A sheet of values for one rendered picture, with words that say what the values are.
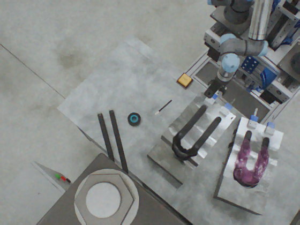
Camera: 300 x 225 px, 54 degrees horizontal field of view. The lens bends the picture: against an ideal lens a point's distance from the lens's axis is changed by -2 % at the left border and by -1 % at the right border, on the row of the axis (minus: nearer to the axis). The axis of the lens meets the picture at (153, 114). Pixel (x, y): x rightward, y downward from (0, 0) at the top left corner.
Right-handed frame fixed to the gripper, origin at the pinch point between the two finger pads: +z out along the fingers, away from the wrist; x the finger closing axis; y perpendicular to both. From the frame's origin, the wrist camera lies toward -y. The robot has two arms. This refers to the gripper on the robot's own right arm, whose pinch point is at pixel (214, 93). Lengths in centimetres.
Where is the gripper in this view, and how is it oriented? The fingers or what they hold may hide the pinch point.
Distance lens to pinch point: 171.2
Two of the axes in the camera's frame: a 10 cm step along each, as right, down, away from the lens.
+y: 6.4, -7.3, 2.5
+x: -7.7, -6.1, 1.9
